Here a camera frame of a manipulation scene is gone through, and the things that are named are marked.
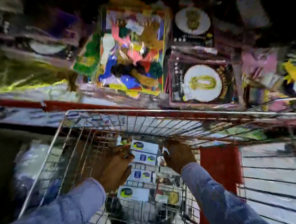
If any colourful confetti packet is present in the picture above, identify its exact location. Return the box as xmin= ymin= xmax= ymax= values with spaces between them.
xmin=95 ymin=6 xmax=173 ymax=94

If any person's left hand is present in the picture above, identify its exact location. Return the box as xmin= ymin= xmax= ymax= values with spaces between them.
xmin=88 ymin=141 xmax=137 ymax=196

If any person's right forearm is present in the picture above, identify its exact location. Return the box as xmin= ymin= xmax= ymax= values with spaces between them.
xmin=176 ymin=161 xmax=296 ymax=224

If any black packet with white circle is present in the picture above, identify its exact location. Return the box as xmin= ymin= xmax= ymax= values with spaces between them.
xmin=2 ymin=21 xmax=79 ymax=62

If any pink packet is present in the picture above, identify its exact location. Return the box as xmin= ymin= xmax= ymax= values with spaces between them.
xmin=239 ymin=48 xmax=279 ymax=79

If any person's left forearm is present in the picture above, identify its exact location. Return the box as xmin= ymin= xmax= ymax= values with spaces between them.
xmin=13 ymin=171 xmax=108 ymax=224

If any white plastic wrap box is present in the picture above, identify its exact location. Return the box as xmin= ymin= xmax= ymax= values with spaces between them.
xmin=116 ymin=186 xmax=182 ymax=206
xmin=130 ymin=151 xmax=166 ymax=167
xmin=130 ymin=139 xmax=166 ymax=156
xmin=126 ymin=168 xmax=183 ymax=187

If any metal wire shopping cart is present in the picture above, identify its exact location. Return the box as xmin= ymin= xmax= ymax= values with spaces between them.
xmin=17 ymin=69 xmax=296 ymax=224

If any red metal shelf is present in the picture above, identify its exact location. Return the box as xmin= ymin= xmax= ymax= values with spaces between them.
xmin=0 ymin=0 xmax=296 ymax=154

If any person's right hand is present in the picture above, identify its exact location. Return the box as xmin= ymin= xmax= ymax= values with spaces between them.
xmin=161 ymin=139 xmax=200 ymax=176

